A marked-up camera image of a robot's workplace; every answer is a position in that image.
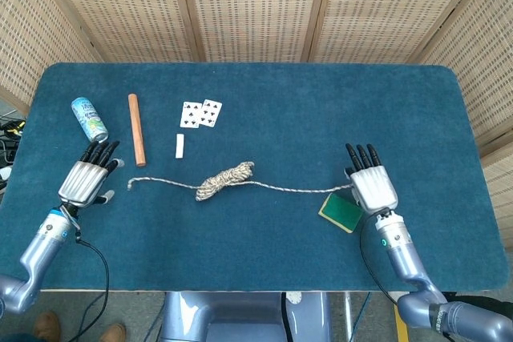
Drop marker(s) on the woven bamboo screen panel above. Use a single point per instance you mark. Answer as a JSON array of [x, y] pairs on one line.
[[384, 5], [501, 198], [481, 57], [32, 37], [120, 5], [252, 5]]

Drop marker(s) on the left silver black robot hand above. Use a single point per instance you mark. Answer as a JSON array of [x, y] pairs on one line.
[[82, 183]]

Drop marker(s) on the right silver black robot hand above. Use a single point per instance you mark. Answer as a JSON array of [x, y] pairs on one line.
[[372, 190]]

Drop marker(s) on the green yellow scouring sponge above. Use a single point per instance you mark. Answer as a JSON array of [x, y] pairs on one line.
[[338, 214]]

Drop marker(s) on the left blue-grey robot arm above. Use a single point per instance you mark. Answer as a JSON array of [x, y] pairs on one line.
[[40, 246]]

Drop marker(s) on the light blue drink can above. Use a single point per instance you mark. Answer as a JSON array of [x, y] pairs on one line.
[[90, 121]]

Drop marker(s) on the dark blue felt table mat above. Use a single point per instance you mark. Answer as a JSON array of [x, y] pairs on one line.
[[280, 117]]

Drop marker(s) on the blue-grey robot torso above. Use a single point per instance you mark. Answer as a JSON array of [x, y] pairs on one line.
[[240, 318]]

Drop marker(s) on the brown wooden round stick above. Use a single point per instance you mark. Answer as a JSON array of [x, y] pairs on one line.
[[137, 129]]

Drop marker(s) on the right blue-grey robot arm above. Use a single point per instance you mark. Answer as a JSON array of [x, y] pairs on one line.
[[405, 262]]

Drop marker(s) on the small white rectangular block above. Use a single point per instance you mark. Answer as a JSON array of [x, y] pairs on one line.
[[180, 146]]

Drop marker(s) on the brown leather shoe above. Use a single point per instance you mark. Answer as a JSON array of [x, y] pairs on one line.
[[113, 333], [47, 326]]

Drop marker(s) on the clubs playing card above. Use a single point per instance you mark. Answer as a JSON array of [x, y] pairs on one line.
[[190, 115], [211, 113]]

